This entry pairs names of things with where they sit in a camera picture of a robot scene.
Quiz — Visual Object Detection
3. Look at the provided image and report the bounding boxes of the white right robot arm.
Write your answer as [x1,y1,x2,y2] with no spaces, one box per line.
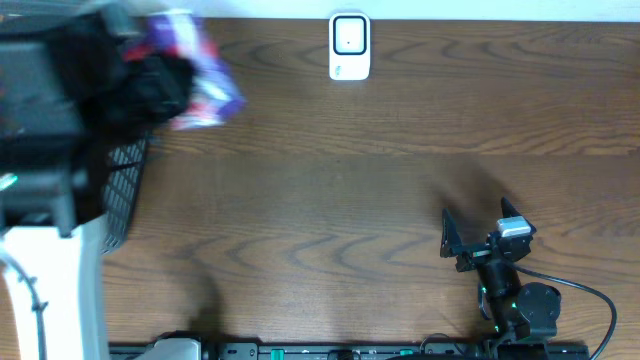
[440,198,561,342]

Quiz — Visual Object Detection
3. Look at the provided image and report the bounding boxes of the red purple pad package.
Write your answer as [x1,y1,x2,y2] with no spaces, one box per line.
[147,9,246,130]

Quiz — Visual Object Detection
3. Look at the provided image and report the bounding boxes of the dark grey plastic basket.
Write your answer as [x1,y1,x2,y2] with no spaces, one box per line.
[102,136,149,254]

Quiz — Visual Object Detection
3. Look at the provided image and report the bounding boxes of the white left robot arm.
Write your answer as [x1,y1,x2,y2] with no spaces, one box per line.
[1,3,195,359]

